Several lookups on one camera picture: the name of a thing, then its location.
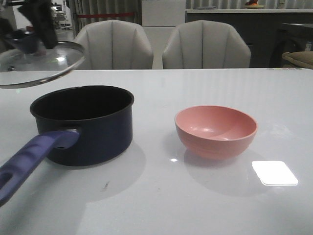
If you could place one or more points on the beige sofa cushion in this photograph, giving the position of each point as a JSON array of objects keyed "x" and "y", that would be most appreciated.
[{"x": 299, "y": 59}]

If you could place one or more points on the right grey upholstered chair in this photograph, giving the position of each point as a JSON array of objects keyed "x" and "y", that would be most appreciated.
[{"x": 205, "y": 45}]

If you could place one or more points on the dark blue saucepan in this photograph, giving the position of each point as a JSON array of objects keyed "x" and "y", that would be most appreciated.
[{"x": 79, "y": 126}]

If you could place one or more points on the pink plastic bowl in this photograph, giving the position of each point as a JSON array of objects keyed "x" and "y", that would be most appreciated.
[{"x": 215, "y": 132}]

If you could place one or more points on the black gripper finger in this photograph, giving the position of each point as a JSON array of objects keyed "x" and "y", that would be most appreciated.
[{"x": 38, "y": 12}]

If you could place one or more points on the grey curtain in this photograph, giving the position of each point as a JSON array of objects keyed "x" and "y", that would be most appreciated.
[{"x": 102, "y": 7}]

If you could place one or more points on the white refrigerator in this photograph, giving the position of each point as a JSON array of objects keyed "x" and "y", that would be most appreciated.
[{"x": 163, "y": 12}]

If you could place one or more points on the fruit plate on counter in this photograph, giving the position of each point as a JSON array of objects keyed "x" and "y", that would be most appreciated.
[{"x": 253, "y": 4}]

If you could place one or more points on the glass lid with blue knob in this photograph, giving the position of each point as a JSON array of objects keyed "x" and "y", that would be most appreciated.
[{"x": 30, "y": 63}]

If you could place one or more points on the dark kitchen counter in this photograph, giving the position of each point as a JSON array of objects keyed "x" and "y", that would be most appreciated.
[{"x": 256, "y": 27}]

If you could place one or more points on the grey upholstered chair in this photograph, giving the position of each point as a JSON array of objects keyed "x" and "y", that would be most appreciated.
[
  {"x": 205, "y": 45},
  {"x": 115, "y": 45}
]

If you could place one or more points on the left grey upholstered chair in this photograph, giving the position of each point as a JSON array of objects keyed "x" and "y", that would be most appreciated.
[{"x": 115, "y": 45}]

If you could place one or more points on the red barrier belt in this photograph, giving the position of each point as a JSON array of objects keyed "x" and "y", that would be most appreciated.
[{"x": 112, "y": 15}]

